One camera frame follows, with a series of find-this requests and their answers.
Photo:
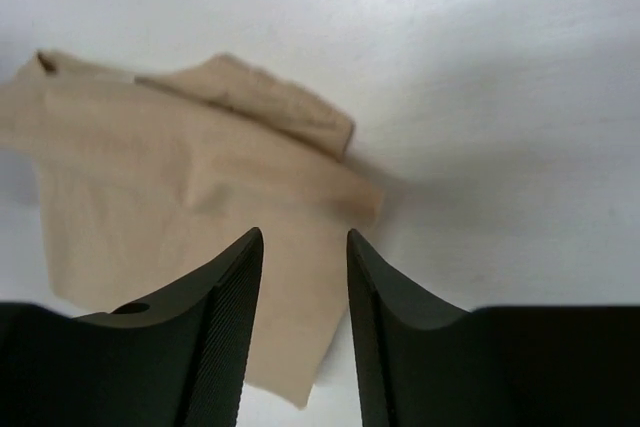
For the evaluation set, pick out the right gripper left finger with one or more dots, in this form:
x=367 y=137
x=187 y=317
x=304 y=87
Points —
x=176 y=357

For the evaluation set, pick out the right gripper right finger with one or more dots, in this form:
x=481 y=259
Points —
x=422 y=361

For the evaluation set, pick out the beige t shirt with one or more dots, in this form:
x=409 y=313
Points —
x=143 y=178

